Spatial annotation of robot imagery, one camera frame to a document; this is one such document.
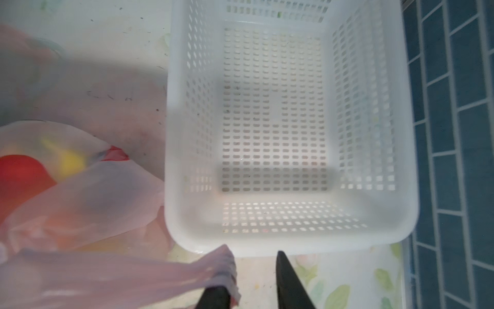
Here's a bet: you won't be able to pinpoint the white perforated plastic basket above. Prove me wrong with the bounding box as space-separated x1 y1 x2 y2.
165 1 419 257

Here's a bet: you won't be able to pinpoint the yellow banana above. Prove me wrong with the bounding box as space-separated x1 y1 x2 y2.
41 139 87 181

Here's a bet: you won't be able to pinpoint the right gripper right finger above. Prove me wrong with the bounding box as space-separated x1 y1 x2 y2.
276 251 315 309

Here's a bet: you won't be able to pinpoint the red apple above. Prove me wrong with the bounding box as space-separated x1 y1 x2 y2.
1 154 57 224

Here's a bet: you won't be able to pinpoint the pink plastic bag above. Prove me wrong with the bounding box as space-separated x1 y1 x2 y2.
1 121 241 308

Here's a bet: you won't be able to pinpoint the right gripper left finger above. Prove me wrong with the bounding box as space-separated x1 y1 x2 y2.
195 286 231 309

